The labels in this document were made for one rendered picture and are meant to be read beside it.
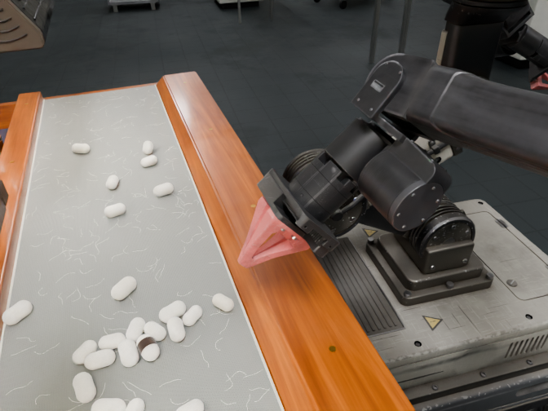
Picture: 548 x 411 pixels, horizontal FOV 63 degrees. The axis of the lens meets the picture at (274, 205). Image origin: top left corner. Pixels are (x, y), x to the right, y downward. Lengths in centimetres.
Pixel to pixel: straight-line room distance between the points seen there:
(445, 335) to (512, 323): 15
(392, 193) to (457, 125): 8
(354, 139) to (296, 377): 26
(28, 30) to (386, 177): 45
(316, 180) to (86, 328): 36
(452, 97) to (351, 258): 71
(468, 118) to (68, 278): 56
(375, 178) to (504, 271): 76
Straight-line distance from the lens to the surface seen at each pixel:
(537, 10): 398
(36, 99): 133
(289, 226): 47
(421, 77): 45
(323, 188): 46
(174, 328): 58
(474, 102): 42
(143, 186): 88
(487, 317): 103
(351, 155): 46
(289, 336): 55
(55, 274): 73
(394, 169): 43
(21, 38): 64
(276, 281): 61
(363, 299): 99
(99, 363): 58
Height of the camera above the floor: 119
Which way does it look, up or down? 35 degrees down
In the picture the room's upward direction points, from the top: 1 degrees counter-clockwise
